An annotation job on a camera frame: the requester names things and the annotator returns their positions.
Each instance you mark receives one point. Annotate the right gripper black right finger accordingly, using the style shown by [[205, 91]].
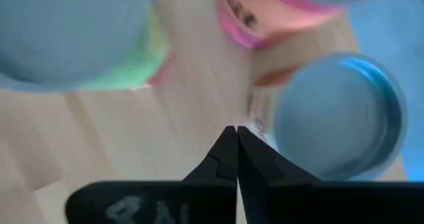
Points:
[[314, 204]]

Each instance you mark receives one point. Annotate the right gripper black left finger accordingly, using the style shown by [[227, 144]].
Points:
[[165, 204]]

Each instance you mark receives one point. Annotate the diced tomatoes food can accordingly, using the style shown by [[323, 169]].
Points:
[[338, 118]]

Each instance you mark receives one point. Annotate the red label food can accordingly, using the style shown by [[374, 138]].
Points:
[[265, 18]]

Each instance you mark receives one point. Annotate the mixed fruit food can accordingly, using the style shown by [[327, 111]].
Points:
[[66, 35]]

